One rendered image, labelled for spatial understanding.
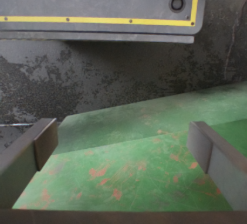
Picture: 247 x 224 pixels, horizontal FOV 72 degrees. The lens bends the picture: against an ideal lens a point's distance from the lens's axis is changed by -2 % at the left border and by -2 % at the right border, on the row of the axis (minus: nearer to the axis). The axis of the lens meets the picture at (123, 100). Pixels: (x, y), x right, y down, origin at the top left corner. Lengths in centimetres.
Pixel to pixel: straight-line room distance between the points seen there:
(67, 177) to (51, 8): 40
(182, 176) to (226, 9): 79
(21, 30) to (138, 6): 31
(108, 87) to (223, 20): 58
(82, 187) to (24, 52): 74
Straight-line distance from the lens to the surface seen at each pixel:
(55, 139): 17
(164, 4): 50
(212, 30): 90
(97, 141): 55
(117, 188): 25
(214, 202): 22
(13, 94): 97
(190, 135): 17
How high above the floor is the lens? 80
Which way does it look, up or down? 74 degrees down
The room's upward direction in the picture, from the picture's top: 177 degrees clockwise
